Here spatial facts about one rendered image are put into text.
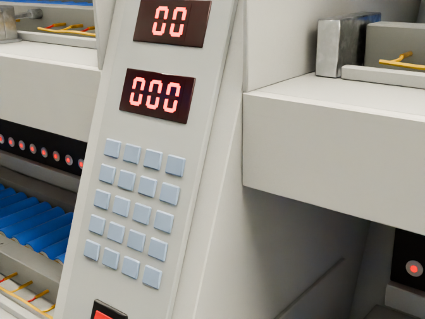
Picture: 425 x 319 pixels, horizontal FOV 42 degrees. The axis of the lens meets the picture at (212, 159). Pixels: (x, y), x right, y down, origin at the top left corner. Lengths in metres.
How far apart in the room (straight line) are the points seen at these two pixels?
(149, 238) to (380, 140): 0.12
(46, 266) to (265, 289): 0.20
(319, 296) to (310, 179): 0.14
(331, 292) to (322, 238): 0.05
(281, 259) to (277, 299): 0.02
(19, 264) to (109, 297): 0.18
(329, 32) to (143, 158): 0.11
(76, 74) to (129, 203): 0.09
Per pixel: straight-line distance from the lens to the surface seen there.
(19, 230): 0.53
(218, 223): 0.25
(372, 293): 0.43
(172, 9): 0.28
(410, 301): 0.39
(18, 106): 0.39
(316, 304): 0.37
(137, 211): 0.27
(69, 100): 0.34
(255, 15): 0.25
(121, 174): 0.28
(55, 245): 0.49
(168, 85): 0.27
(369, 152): 0.22
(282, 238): 0.31
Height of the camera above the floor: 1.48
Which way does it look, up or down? 3 degrees down
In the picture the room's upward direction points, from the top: 12 degrees clockwise
